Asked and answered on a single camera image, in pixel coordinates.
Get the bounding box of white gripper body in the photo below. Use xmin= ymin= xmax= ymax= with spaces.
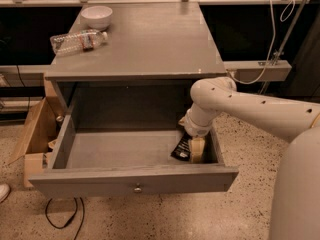
xmin=182 ymin=113 xmax=213 ymax=137

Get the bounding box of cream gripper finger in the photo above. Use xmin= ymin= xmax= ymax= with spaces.
xmin=189 ymin=137 xmax=205 ymax=163

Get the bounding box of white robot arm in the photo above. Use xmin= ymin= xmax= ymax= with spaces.
xmin=183 ymin=77 xmax=320 ymax=240

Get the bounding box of grey open top drawer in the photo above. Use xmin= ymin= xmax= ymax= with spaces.
xmin=29 ymin=90 xmax=238 ymax=198

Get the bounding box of round metal drawer knob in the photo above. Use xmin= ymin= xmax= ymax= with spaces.
xmin=133 ymin=183 xmax=142 ymax=193

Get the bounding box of grey wooden cabinet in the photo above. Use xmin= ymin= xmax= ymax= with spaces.
xmin=46 ymin=3 xmax=226 ymax=120

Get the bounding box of white ceramic bowl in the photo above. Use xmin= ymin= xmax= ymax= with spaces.
xmin=80 ymin=5 xmax=113 ymax=30

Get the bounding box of clear plastic water bottle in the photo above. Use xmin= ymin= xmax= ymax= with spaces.
xmin=50 ymin=29 xmax=108 ymax=56

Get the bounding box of brown cardboard box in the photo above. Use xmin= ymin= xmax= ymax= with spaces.
xmin=8 ymin=80 xmax=65 ymax=188

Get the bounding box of white shoe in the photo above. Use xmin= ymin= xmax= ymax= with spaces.
xmin=0 ymin=183 xmax=10 ymax=203

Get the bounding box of white hanging cable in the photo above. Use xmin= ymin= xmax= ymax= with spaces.
xmin=227 ymin=0 xmax=297 ymax=86

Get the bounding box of black floor cable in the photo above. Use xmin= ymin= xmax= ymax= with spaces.
xmin=44 ymin=197 xmax=86 ymax=240

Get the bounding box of grey wall rail beam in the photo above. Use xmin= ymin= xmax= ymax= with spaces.
xmin=0 ymin=60 xmax=292 ymax=87

